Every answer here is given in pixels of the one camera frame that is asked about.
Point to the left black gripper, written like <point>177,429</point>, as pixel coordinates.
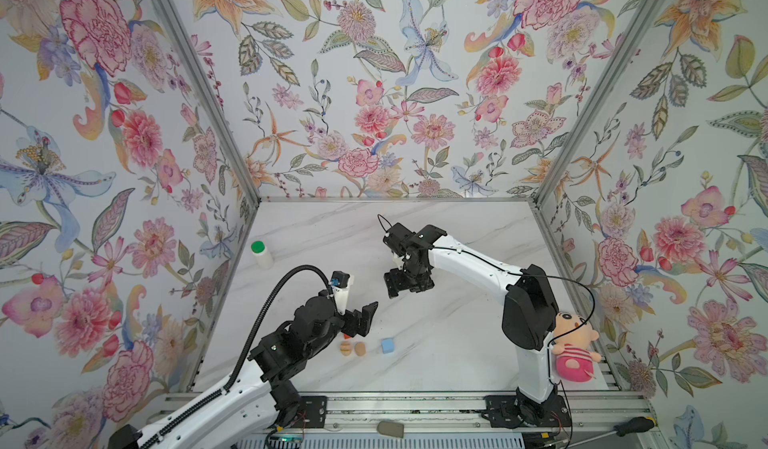
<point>354,329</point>

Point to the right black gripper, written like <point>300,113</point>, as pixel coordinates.
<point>393,282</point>

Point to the light blue cube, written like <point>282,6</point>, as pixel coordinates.
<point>387,346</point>

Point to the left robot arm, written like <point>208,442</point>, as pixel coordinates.
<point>260,394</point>

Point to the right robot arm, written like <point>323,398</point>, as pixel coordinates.
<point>529,306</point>

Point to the grey oval tag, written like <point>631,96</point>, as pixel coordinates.
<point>392,429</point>

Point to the white bottle green cap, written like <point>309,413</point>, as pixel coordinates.
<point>261,254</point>

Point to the pink plush doll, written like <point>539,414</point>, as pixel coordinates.
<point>572,339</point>

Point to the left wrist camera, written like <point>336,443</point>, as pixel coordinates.
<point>341,284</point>

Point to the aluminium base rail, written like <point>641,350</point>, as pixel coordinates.
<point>474,412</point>

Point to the black handled screwdriver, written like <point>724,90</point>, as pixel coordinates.
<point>636,425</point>

